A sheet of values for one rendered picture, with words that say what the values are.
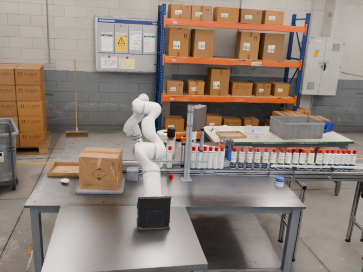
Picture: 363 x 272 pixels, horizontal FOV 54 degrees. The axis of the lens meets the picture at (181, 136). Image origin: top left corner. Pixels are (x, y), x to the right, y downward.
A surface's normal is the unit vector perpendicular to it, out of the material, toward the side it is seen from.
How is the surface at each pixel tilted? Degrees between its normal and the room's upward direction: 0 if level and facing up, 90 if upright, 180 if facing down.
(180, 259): 0
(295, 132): 90
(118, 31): 90
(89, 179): 90
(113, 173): 90
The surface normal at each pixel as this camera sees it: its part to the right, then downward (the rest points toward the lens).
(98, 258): 0.05, -0.96
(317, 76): 0.18, 0.29
